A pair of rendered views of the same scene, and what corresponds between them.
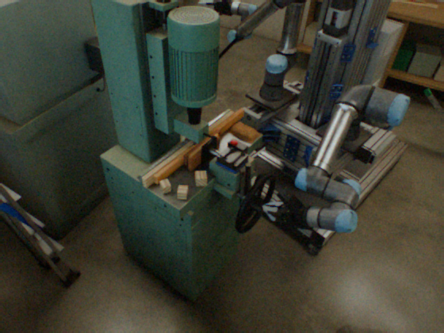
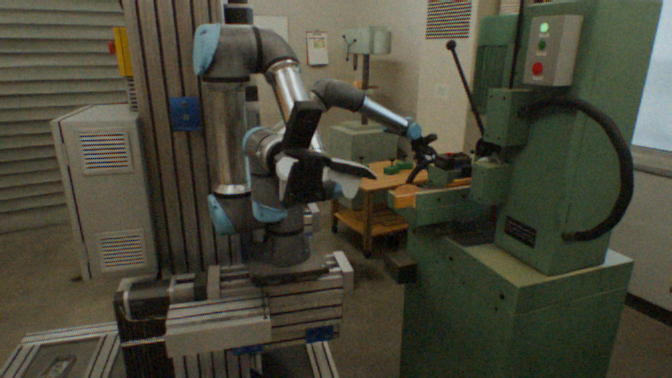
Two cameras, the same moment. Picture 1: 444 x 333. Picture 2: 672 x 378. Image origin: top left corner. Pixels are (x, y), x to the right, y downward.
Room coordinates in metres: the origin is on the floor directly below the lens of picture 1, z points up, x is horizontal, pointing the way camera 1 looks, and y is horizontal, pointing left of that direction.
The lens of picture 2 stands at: (2.67, 0.48, 1.41)
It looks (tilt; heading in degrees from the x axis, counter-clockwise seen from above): 18 degrees down; 215
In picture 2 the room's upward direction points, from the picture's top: straight up
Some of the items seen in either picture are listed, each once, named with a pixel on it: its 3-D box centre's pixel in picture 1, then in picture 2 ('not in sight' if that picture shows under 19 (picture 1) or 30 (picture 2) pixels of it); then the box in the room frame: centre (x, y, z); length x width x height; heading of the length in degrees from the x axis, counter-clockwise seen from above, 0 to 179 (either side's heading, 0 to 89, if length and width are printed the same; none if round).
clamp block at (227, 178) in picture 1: (231, 168); (451, 177); (1.06, -0.05, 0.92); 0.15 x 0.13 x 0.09; 145
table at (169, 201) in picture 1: (215, 166); (463, 194); (1.11, 0.02, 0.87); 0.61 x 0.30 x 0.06; 145
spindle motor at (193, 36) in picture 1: (193, 59); (502, 66); (1.16, 0.11, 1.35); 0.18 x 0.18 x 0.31
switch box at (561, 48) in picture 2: not in sight; (551, 51); (1.46, 0.30, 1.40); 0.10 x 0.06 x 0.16; 55
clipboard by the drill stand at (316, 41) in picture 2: not in sight; (317, 47); (-0.91, -2.20, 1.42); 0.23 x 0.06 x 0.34; 153
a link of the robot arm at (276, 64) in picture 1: (276, 69); (281, 203); (1.82, -0.29, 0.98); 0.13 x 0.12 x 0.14; 153
